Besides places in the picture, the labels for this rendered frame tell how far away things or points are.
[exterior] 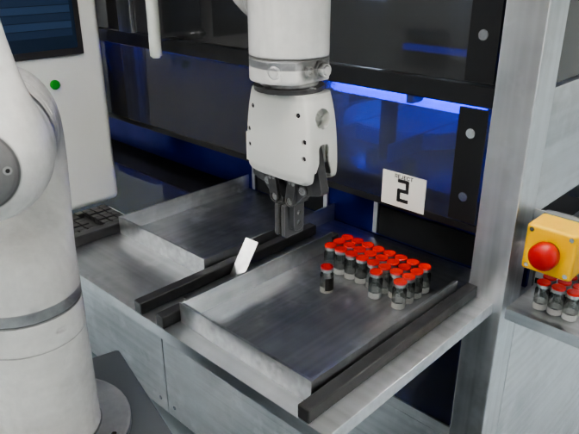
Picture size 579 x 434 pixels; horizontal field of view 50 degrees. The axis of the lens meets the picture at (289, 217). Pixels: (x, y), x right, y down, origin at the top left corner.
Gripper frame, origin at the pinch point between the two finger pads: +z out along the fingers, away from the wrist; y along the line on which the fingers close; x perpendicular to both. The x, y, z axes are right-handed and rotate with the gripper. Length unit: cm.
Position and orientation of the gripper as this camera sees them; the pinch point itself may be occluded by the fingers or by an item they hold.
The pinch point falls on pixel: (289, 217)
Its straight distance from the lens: 71.6
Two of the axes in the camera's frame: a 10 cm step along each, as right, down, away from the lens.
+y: -7.2, -2.7, 6.3
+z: 0.0, 9.2, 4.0
